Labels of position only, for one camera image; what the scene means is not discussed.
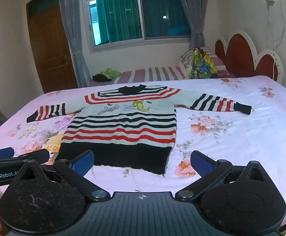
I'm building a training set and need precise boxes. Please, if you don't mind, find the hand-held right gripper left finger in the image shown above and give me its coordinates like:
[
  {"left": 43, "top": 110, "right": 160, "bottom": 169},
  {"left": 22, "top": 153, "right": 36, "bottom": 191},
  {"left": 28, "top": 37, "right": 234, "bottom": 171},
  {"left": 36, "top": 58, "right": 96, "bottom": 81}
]
[{"left": 7, "top": 150, "right": 111, "bottom": 201}]

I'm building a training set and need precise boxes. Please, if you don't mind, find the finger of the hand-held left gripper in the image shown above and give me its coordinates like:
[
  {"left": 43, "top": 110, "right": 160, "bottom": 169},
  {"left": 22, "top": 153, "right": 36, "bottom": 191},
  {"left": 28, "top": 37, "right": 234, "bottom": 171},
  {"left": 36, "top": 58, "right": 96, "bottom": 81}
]
[
  {"left": 11, "top": 149, "right": 50, "bottom": 165},
  {"left": 0, "top": 147, "right": 15, "bottom": 160}
]

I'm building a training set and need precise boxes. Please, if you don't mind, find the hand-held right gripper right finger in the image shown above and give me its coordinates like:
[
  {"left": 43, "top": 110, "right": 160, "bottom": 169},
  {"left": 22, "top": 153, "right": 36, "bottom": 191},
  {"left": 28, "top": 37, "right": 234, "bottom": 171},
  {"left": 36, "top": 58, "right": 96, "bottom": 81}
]
[{"left": 175, "top": 150, "right": 278, "bottom": 200}]

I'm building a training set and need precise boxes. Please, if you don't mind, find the striped knit sweater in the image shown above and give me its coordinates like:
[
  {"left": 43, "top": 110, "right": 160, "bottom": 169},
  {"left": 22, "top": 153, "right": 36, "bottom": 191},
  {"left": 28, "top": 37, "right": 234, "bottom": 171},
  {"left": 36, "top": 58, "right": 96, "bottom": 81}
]
[{"left": 26, "top": 85, "right": 253, "bottom": 176}]

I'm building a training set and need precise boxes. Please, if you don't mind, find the bed with floral sheet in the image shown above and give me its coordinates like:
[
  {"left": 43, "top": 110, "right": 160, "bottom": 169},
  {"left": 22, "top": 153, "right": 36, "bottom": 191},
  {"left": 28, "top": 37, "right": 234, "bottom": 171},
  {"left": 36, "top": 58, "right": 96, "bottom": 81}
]
[{"left": 0, "top": 75, "right": 286, "bottom": 227}]

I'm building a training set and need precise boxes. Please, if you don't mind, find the dark cloth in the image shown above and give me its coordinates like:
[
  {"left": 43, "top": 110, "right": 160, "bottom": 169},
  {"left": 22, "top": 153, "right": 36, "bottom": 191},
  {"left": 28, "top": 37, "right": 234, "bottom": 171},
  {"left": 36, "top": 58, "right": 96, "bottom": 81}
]
[{"left": 92, "top": 74, "right": 112, "bottom": 83}]

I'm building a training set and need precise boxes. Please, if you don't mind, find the green cloth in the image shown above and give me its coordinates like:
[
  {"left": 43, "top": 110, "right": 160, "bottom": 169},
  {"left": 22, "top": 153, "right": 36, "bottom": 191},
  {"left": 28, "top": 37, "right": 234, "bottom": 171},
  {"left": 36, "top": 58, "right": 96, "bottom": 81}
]
[{"left": 100, "top": 68, "right": 122, "bottom": 79}]

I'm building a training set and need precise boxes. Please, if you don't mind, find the colourful floral pillow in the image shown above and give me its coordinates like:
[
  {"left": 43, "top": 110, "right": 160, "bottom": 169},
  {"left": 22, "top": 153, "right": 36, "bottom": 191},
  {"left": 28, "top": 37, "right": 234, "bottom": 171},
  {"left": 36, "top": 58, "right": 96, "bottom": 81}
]
[{"left": 187, "top": 47, "right": 218, "bottom": 79}]

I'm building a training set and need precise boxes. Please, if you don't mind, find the striped pillow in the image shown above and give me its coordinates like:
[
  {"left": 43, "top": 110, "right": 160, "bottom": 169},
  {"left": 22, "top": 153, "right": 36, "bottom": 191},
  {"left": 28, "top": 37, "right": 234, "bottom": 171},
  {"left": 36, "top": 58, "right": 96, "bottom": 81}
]
[{"left": 178, "top": 47, "right": 237, "bottom": 79}]

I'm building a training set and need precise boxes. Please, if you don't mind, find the striped blanket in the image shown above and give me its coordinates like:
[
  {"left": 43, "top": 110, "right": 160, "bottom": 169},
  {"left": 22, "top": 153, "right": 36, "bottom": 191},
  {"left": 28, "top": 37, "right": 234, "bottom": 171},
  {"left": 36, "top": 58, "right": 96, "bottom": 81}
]
[{"left": 89, "top": 66, "right": 186, "bottom": 88}]

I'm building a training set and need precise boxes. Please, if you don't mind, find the wooden door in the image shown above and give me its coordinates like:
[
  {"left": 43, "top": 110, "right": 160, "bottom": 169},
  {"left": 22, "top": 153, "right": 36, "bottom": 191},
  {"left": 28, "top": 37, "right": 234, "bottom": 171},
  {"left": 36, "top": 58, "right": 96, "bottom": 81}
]
[{"left": 26, "top": 0, "right": 78, "bottom": 94}]

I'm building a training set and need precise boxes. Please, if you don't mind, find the red scalloped headboard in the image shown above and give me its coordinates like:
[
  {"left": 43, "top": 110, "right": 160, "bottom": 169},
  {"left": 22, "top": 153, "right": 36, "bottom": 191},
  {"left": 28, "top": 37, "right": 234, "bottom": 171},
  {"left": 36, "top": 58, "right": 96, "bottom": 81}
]
[{"left": 215, "top": 29, "right": 284, "bottom": 85}]

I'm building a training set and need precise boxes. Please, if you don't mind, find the grey curtain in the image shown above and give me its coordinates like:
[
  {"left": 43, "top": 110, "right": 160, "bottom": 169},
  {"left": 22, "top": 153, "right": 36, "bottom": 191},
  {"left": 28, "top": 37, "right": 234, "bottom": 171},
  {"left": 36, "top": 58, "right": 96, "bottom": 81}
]
[
  {"left": 175, "top": 0, "right": 208, "bottom": 52},
  {"left": 56, "top": 0, "right": 90, "bottom": 88}
]

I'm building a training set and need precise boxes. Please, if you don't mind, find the sliding glass window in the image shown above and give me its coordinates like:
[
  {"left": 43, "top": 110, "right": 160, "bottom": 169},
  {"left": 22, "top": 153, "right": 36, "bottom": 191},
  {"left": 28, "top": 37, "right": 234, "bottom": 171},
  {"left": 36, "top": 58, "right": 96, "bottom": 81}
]
[{"left": 83, "top": 0, "right": 192, "bottom": 53}]

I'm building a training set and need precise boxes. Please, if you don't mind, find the white cable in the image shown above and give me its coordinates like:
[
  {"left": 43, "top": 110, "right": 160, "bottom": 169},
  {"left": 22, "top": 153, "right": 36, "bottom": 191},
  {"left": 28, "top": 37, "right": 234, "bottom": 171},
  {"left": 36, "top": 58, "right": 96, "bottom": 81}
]
[{"left": 266, "top": 0, "right": 286, "bottom": 79}]

